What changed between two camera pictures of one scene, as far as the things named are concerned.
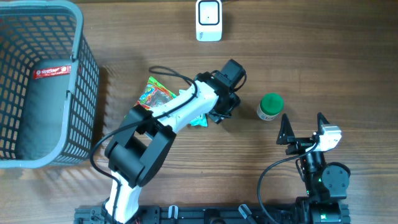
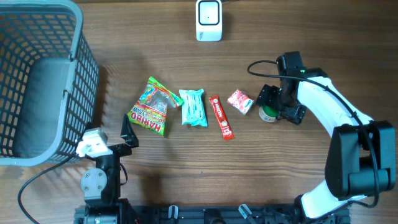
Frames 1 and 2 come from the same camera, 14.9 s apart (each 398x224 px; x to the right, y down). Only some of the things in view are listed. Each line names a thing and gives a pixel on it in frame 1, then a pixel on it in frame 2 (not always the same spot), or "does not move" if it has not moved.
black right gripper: x=286 y=135 to x=294 y=113
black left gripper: x=219 y=116 to x=124 y=150
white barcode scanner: x=209 y=20 does not move
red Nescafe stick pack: x=47 y=72 to x=221 y=119
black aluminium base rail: x=304 y=213 does not move
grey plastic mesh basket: x=50 y=84 does not move
